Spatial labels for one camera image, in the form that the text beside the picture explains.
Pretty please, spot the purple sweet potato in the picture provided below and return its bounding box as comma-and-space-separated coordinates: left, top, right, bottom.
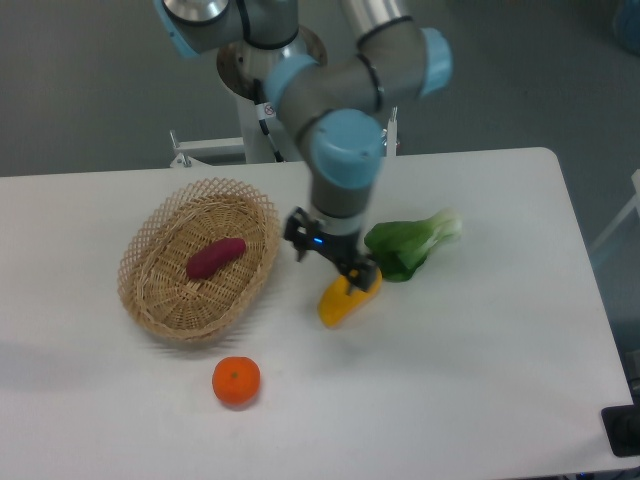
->
186, 238, 246, 280

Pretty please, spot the orange mandarin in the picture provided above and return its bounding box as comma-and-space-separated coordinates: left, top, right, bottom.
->
212, 356, 261, 406

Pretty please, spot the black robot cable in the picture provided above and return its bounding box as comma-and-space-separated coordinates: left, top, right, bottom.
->
252, 78, 287, 164

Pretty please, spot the woven wicker basket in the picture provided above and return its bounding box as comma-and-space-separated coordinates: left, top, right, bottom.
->
118, 178, 280, 342

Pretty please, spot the green bok choy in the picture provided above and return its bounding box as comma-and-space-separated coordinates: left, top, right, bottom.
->
364, 208, 462, 283

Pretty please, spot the white frame at right edge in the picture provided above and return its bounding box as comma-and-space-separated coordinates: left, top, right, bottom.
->
589, 170, 639, 257

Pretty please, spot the black device at table corner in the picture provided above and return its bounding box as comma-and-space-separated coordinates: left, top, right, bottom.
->
601, 405, 639, 458

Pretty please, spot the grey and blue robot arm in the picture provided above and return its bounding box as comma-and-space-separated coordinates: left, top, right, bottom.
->
155, 1, 453, 291

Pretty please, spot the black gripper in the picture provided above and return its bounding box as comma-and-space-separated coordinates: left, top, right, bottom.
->
283, 207, 378, 295

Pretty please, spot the white metal base frame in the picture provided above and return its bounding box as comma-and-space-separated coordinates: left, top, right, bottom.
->
169, 106, 401, 168

